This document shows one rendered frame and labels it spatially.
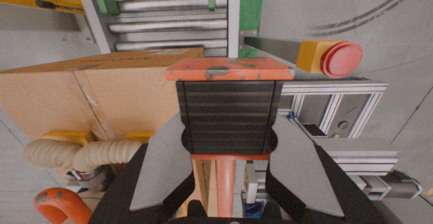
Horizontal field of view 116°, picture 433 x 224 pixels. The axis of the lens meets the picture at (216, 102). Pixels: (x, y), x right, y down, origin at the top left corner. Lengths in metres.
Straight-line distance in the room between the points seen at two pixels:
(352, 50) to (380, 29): 1.50
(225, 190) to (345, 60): 0.31
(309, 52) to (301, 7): 1.09
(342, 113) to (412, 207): 0.86
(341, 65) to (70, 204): 0.52
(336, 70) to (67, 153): 0.51
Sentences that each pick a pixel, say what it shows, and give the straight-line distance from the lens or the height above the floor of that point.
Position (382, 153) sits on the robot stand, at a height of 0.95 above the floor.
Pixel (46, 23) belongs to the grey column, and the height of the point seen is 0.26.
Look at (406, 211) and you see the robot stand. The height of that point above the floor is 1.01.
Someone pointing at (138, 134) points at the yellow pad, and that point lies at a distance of 0.35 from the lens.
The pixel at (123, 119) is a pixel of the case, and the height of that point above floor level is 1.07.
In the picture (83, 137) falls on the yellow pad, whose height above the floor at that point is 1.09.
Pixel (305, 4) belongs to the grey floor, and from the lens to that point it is 1.49.
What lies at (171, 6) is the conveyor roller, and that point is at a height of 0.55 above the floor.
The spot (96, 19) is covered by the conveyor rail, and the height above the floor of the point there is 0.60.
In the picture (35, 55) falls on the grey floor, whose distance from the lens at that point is 2.21.
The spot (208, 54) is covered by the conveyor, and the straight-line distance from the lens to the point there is 0.83.
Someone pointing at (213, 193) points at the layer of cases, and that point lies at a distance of 1.59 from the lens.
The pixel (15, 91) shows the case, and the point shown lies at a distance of 0.49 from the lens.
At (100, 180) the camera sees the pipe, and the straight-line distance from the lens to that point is 0.38.
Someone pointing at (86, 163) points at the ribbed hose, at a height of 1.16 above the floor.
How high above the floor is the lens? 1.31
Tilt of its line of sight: 63 degrees down
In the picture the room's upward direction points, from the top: 177 degrees counter-clockwise
